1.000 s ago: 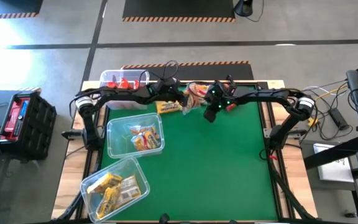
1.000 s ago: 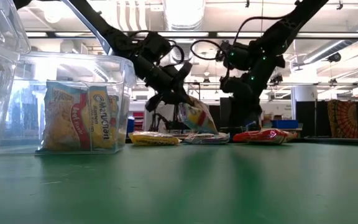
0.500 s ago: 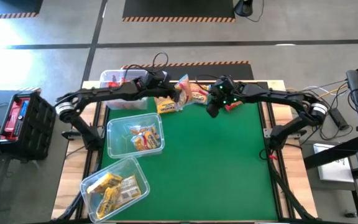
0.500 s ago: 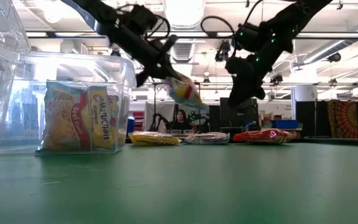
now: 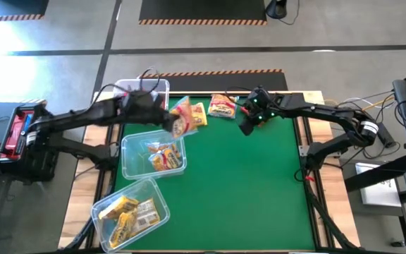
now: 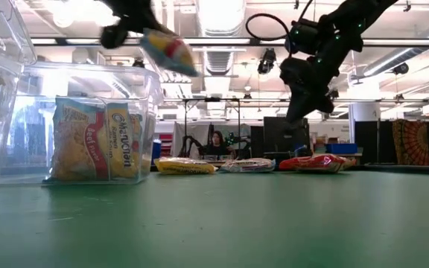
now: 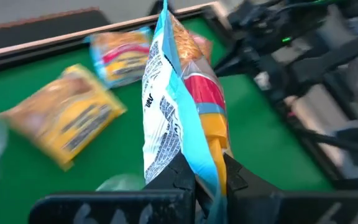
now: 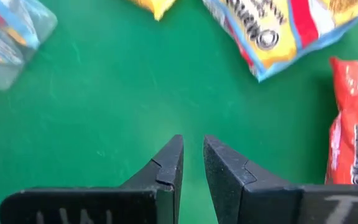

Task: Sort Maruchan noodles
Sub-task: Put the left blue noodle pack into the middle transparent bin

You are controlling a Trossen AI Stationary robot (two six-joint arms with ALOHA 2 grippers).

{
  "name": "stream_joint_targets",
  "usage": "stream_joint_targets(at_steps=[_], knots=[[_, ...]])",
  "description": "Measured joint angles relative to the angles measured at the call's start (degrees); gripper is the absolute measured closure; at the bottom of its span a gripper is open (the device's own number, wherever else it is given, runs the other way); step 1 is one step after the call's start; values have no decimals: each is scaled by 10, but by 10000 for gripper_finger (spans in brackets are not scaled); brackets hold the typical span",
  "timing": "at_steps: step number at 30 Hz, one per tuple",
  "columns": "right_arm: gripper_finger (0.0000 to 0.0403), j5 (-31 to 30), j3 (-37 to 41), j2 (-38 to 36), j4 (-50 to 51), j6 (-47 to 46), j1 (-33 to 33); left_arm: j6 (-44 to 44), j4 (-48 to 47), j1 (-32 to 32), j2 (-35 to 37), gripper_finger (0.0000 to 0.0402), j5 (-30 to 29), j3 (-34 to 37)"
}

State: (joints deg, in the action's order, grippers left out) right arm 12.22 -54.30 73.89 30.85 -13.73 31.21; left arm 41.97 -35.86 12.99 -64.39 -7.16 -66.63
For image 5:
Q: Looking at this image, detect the black slanted beam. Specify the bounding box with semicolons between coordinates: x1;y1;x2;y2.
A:
343;153;406;193

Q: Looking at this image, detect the black aluminium table frame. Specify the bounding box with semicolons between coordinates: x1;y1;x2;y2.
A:
93;91;327;253

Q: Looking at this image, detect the black round stand base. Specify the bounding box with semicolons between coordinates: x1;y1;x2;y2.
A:
265;0;288;19

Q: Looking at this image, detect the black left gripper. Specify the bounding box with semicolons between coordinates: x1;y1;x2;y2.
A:
120;90;180;133

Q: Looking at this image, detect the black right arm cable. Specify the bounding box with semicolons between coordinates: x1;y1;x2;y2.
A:
223;85;260;109

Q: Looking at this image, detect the green table mat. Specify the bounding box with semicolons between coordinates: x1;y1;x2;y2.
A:
113;95;316;251

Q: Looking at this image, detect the grey metal bracket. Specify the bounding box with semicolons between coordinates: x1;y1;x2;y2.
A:
297;143;312;158

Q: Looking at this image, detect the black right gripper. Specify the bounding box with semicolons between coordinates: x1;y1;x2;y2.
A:
238;95;288;137

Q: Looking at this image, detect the white box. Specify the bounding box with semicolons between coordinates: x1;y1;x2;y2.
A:
355;162;402;207

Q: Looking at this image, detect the red box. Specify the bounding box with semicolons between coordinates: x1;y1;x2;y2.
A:
4;109;35;156

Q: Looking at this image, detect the black power brick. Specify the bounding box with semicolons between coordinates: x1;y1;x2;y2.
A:
379;130;397;148

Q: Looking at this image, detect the black hazard-striped floor mat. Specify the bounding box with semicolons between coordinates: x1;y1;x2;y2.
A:
138;0;268;25
0;0;50;22
137;69;289;93

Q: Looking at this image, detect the clear plastic bin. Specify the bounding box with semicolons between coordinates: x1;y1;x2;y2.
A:
90;177;171;253
113;78;171;110
121;129;188;181

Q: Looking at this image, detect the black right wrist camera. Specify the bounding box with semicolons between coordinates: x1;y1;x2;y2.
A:
247;86;271;107

